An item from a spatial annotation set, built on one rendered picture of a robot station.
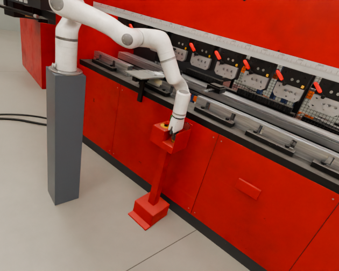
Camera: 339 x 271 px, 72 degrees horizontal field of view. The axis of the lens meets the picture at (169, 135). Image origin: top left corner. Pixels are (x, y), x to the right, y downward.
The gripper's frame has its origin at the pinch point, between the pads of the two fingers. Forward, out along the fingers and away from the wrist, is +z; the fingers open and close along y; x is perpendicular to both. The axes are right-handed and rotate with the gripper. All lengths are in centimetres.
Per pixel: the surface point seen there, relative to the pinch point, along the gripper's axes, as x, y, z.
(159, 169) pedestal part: -5.0, 3.3, 28.9
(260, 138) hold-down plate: 44, -28, -13
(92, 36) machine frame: -136, -29, -31
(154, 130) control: -12.4, 5.8, -0.2
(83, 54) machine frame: -136, -18, -15
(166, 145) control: -0.2, 6.2, 4.8
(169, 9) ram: -49, -34, -69
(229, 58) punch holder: 6, -34, -50
